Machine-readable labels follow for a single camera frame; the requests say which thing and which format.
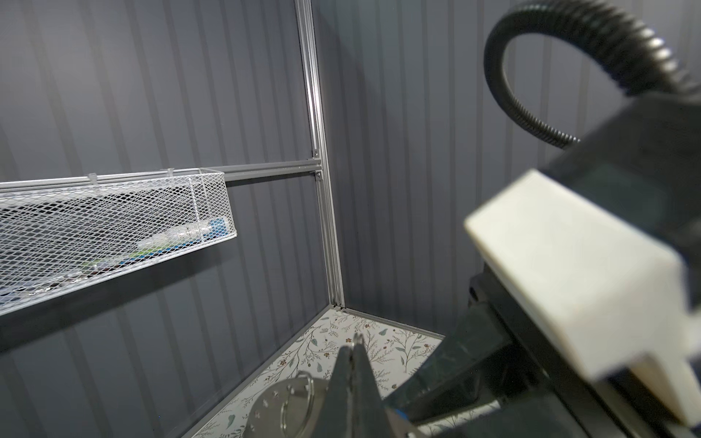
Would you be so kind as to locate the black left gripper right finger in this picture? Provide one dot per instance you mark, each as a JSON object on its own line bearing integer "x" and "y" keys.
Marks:
{"x": 367, "y": 413}

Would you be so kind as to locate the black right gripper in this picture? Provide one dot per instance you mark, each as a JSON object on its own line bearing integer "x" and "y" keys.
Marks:
{"x": 495, "y": 353}

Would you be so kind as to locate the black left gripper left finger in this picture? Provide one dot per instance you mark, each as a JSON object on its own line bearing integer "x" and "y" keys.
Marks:
{"x": 334, "y": 399}

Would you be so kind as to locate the perforated metal ring plate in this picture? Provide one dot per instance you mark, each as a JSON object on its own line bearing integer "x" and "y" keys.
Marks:
{"x": 264, "y": 417}

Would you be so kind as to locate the horizontal aluminium frame bar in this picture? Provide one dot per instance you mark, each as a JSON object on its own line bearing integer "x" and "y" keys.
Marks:
{"x": 232, "y": 173}

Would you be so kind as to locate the white wire mesh basket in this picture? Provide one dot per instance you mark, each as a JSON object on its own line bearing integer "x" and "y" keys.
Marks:
{"x": 61, "y": 240}

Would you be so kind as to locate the aluminium frame corner post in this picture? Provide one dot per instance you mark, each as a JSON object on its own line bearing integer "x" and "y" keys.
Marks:
{"x": 312, "y": 78}

